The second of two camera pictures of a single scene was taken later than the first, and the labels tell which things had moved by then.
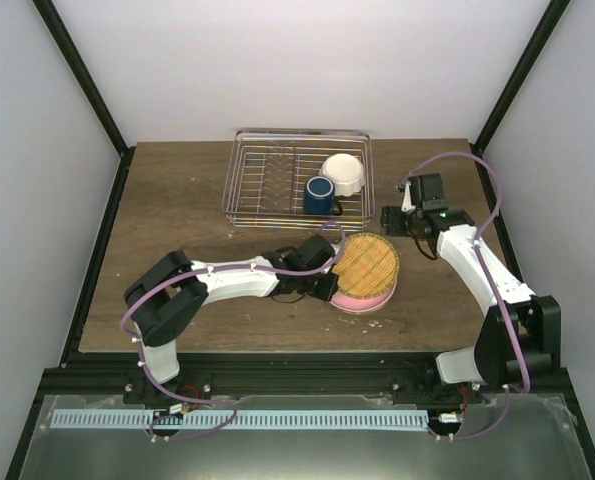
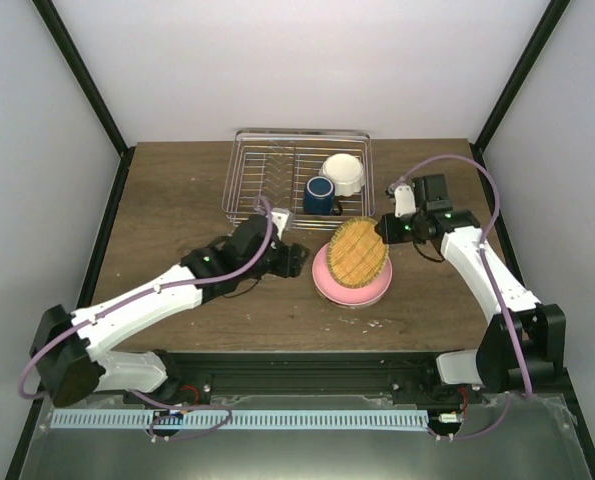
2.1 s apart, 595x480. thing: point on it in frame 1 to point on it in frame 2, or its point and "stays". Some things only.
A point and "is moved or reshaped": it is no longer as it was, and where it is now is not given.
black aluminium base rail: [207, 376] stays
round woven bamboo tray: [368, 268] is moved or reshaped
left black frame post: [85, 78] stays
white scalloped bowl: [346, 172] stays
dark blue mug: [319, 197] stays
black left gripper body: [320, 291] to [289, 265]
